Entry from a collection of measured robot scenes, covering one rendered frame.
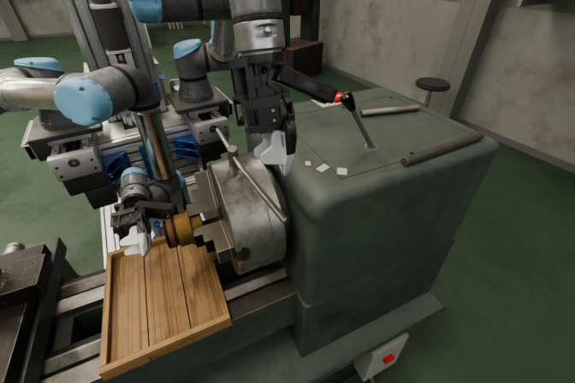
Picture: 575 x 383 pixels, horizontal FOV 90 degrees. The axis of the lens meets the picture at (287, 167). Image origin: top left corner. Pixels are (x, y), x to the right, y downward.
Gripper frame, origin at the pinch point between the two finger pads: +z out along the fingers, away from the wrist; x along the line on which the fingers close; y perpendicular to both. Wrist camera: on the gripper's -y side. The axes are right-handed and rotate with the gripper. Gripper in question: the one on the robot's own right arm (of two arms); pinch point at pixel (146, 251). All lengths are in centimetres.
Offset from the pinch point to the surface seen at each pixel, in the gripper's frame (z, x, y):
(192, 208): -4.4, 5.6, -12.6
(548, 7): -114, 25, -350
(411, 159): 17, 20, -62
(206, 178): -8.1, 11.0, -18.0
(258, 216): 9.5, 9.6, -26.1
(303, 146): -1.8, 17.9, -43.1
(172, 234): -0.2, 2.7, -6.7
